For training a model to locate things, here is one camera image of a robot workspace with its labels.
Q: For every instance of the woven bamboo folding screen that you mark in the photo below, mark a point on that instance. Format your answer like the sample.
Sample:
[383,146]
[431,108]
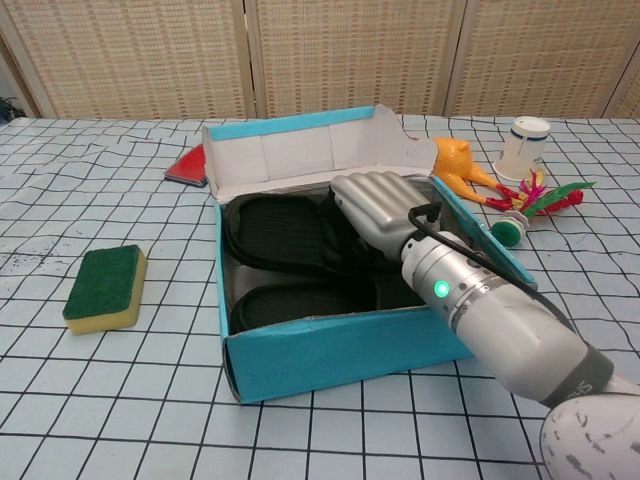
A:
[350,50]

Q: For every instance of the dark green plant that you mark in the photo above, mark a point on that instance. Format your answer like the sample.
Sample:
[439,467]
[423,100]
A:
[7,107]

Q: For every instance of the white paper cup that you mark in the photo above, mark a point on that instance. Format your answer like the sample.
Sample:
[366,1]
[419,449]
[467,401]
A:
[522,150]

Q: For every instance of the black rubber slipper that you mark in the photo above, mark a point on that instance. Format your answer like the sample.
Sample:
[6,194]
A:
[300,305]
[280,230]

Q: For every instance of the colourful feather shuttlecock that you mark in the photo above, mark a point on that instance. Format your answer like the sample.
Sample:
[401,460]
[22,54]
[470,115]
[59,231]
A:
[507,231]

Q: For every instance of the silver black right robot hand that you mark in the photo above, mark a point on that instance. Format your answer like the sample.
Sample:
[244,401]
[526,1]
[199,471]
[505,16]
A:
[385,205]

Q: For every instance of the yellow rubber chicken toy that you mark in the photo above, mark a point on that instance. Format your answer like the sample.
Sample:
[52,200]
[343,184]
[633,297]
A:
[452,160]

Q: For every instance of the blue checkered tablecloth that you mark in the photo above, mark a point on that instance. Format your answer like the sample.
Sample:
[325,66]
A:
[150,400]

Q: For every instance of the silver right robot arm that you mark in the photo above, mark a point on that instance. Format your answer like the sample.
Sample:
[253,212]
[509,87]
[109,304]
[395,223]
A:
[500,320]

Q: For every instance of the blue cardboard shoe box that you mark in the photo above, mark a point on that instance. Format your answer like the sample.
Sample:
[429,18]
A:
[325,355]

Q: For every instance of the red flat pad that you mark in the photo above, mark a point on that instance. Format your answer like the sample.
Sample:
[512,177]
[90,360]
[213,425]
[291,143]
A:
[190,165]

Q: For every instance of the green yellow sponge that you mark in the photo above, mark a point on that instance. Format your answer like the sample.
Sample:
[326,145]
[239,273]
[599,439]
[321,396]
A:
[100,285]

